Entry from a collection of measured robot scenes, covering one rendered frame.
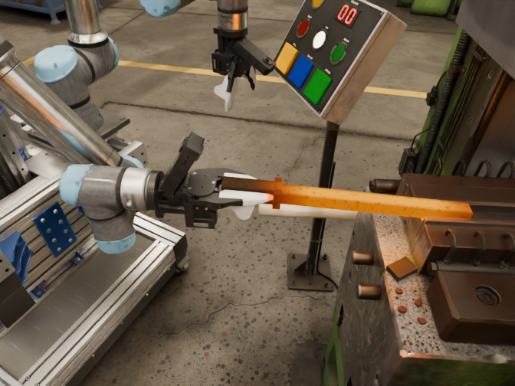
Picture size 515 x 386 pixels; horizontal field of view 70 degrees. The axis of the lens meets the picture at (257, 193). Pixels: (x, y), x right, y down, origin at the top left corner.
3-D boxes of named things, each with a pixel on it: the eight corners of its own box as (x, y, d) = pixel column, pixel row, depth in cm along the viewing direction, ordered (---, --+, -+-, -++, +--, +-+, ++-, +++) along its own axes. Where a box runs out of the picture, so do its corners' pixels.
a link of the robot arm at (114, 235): (142, 217, 82) (133, 179, 74) (134, 257, 73) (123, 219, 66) (106, 217, 81) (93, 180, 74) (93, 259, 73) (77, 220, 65)
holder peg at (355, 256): (351, 266, 72) (353, 258, 70) (349, 256, 74) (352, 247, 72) (372, 268, 72) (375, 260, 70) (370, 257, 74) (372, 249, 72)
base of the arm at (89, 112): (43, 129, 116) (30, 101, 109) (81, 109, 126) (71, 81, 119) (77, 142, 111) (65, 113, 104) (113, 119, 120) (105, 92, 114)
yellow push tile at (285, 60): (283, 74, 109) (296, 50, 106) (273, 64, 114) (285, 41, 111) (288, 76, 110) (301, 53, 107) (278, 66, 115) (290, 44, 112)
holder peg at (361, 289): (355, 302, 66) (359, 293, 65) (354, 289, 68) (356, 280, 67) (378, 303, 66) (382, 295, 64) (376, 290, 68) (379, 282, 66)
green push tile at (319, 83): (315, 105, 95) (331, 79, 92) (302, 92, 101) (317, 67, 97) (320, 107, 96) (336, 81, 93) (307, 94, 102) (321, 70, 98)
